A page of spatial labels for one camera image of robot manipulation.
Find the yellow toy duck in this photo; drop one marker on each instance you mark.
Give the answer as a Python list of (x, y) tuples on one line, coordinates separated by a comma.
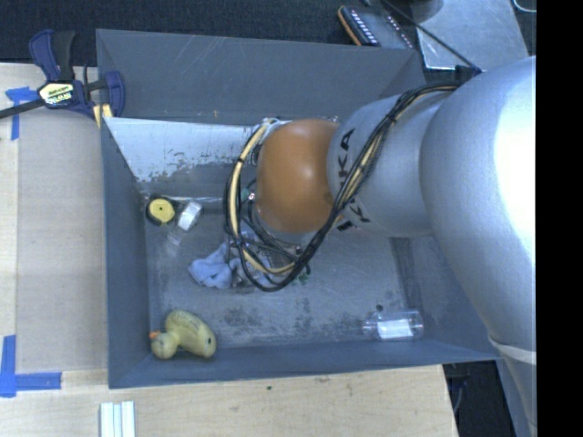
[(187, 333)]

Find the pale wood flat board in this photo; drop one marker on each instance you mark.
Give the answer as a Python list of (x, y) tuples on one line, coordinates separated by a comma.
[(59, 244)]

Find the yellow and black round disc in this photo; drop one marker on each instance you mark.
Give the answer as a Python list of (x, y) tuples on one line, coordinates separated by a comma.
[(160, 209)]

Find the pale blue cloth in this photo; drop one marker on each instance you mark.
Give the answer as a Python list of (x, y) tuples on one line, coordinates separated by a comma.
[(210, 269)]

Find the grey metal bin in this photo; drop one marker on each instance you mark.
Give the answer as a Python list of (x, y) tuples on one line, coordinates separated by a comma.
[(273, 326)]

